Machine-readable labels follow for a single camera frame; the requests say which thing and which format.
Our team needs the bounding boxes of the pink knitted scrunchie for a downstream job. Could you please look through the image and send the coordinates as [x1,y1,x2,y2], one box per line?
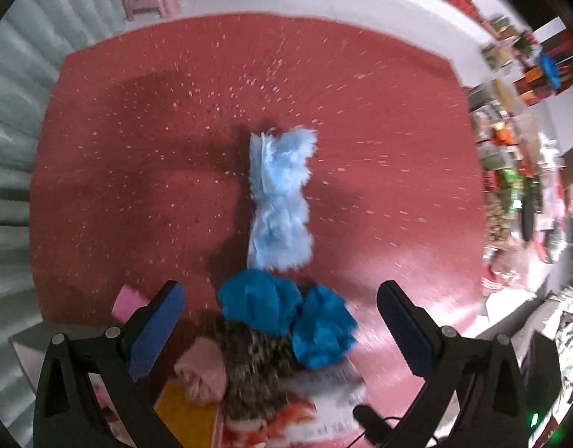
[174,337,228,405]

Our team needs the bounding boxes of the leopard print cloth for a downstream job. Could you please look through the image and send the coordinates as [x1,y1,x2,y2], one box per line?
[212,317,302,421]

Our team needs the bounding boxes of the light blue fluffy cloth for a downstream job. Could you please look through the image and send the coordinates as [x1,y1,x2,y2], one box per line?
[247,127,317,272]

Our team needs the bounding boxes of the white open storage box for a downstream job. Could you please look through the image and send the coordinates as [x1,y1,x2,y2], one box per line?
[9,321,105,392]

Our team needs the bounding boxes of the white red printed carton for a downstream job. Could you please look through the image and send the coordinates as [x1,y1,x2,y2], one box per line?
[219,360,366,447]

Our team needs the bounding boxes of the red speckled table cloth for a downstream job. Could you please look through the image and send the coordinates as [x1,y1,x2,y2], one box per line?
[30,13,485,415]

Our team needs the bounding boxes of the cluttered goods on shelf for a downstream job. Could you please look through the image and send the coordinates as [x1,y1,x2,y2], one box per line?
[444,0,573,304]

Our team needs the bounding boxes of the grey pleated curtain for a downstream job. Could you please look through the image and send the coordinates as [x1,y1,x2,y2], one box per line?
[0,0,123,447]

